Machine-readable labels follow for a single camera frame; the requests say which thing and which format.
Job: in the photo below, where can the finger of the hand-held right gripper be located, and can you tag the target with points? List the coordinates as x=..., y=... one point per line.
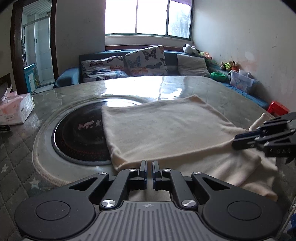
x=249, y=134
x=242, y=143

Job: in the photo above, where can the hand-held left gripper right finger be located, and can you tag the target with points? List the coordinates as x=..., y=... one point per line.
x=156, y=172

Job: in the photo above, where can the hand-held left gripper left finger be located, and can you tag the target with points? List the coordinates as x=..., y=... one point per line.
x=143, y=171

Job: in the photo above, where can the cream sweatshirt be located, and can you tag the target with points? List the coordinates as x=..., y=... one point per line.
x=161, y=125

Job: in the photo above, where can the blue blanket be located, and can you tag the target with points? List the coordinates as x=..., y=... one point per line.
x=252, y=96

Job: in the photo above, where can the red plastic stool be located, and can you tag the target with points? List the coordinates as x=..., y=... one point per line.
x=277, y=107

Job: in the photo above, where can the clear plastic storage box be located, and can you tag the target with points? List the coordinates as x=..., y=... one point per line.
x=242, y=82

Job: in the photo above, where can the green plastic bowl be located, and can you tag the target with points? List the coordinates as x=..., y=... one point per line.
x=218, y=76

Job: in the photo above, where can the brown and green plush toys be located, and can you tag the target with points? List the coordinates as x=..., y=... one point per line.
x=229, y=65

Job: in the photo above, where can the round black induction cooktop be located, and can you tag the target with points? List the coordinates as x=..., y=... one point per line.
x=78, y=139

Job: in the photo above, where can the grey pillow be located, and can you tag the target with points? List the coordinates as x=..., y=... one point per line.
x=193, y=64

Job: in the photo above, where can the green orange plush toy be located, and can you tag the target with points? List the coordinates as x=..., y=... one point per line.
x=205, y=55

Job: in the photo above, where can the panda plush toy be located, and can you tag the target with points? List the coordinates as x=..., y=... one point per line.
x=188, y=49

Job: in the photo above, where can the teal corner sofa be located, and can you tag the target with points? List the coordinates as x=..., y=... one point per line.
x=171, y=62

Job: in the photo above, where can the large butterfly print pillow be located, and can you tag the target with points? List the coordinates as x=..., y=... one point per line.
x=145, y=61

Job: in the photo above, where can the pink white tissue box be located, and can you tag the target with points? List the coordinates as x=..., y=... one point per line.
x=16, y=109

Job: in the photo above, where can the small black object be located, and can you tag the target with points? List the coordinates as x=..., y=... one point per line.
x=4, y=128

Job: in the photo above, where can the small blue cabinet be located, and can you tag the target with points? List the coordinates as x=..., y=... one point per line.
x=30, y=77

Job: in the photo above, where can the window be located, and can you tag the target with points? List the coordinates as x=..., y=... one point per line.
x=150, y=16

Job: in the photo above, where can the dark wooden sideboard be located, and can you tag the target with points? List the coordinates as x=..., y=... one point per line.
x=4, y=81

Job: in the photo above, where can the dark wooden door frame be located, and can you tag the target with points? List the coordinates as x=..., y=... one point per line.
x=54, y=34

